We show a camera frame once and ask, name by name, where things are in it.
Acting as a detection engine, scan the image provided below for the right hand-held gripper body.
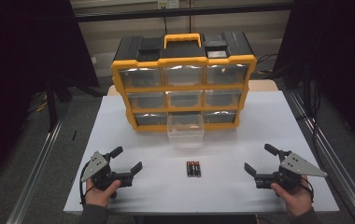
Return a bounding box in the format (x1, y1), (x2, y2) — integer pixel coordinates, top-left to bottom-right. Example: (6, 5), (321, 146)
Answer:
(254, 150), (328, 191)

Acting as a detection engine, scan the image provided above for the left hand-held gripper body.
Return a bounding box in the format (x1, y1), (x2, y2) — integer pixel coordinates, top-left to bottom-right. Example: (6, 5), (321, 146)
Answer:
(80, 151), (134, 191)

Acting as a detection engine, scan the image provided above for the clear plastic storage drawer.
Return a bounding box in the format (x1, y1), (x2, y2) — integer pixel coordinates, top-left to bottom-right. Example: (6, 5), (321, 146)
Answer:
(166, 112), (206, 147)

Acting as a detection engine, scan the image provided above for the person's left hand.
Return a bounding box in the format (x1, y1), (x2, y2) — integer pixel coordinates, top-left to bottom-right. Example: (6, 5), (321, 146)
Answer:
(84, 179), (122, 208)

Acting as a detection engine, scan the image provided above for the person's right hand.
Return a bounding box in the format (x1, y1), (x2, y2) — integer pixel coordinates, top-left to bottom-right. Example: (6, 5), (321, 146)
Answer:
(271, 175), (314, 218)

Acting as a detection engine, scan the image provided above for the grid of clear drawers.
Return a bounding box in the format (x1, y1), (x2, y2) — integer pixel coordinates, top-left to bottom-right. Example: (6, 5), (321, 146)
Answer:
(119, 64), (249, 127)

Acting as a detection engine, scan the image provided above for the yellow black organizer cabinet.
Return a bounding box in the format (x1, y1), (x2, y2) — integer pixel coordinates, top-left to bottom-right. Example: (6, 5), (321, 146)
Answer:
(110, 31), (258, 133)

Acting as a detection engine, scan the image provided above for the black curtain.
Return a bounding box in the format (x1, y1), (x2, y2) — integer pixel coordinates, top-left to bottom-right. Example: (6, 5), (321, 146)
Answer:
(0, 0), (101, 190)
(273, 0), (355, 155)

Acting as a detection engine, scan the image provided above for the black horizontal bar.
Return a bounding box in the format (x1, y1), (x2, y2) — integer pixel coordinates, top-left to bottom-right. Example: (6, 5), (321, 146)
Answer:
(73, 2), (295, 23)

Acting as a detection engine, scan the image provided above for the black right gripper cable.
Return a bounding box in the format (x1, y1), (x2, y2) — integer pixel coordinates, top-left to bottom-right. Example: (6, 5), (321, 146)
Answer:
(300, 176), (316, 203)

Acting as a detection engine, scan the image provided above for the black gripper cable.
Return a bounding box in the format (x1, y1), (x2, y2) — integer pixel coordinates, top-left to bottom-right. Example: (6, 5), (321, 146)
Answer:
(300, 176), (316, 203)
(78, 161), (93, 206)

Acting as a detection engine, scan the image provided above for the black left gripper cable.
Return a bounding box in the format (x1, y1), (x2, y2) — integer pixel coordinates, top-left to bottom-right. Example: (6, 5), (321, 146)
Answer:
(78, 161), (93, 206)

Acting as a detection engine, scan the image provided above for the metal floor rail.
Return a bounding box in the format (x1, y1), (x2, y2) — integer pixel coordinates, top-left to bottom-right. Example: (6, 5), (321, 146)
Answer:
(286, 91), (355, 224)
(7, 119), (64, 224)

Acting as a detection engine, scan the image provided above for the black stand post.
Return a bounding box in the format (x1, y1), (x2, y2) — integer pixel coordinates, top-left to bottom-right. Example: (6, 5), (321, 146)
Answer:
(45, 73), (59, 133)

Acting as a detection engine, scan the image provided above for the black floor cable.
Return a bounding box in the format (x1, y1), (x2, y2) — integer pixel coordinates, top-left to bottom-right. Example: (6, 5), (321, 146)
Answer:
(255, 53), (280, 77)

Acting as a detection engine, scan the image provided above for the yellow carry handle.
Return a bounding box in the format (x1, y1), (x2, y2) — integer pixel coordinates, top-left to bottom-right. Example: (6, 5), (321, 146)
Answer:
(163, 33), (203, 49)

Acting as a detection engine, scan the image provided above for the white wall socket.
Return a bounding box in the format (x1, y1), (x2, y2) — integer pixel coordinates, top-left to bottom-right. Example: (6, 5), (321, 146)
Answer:
(157, 0), (180, 9)

